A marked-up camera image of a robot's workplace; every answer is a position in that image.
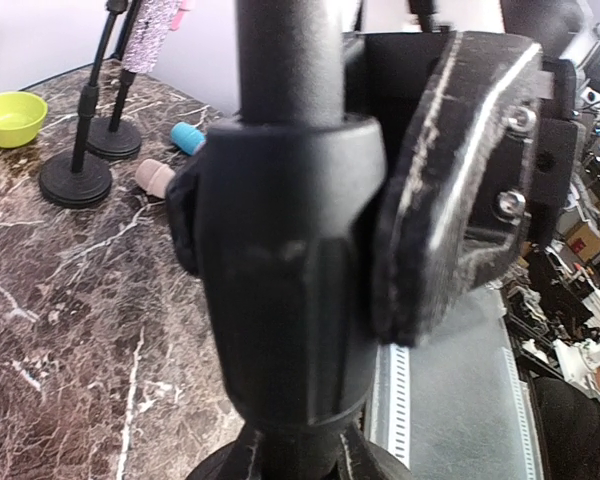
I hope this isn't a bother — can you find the white cable duct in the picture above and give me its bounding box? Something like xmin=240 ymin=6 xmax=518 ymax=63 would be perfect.
xmin=374 ymin=344 xmax=536 ymax=480

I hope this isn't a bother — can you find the blue microphone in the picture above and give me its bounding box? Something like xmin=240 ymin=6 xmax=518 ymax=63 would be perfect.
xmin=170 ymin=122 xmax=206 ymax=156

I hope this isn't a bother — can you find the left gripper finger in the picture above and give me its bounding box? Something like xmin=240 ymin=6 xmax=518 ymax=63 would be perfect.
xmin=372 ymin=32 xmax=542 ymax=347

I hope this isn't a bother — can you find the green bowl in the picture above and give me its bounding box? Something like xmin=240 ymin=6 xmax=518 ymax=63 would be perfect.
xmin=0 ymin=91 xmax=48 ymax=149

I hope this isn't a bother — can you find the black round-base stand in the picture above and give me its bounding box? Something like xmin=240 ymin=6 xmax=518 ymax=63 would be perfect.
xmin=87 ymin=69 xmax=142 ymax=161
xmin=166 ymin=1 xmax=410 ymax=479
xmin=38 ymin=0 xmax=129 ymax=209

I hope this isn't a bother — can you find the beige microphone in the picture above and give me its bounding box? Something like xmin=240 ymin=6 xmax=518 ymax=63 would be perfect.
xmin=135 ymin=159 xmax=175 ymax=199

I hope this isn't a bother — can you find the pink microphone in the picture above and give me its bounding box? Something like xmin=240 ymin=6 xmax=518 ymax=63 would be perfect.
xmin=170 ymin=0 xmax=195 ymax=31

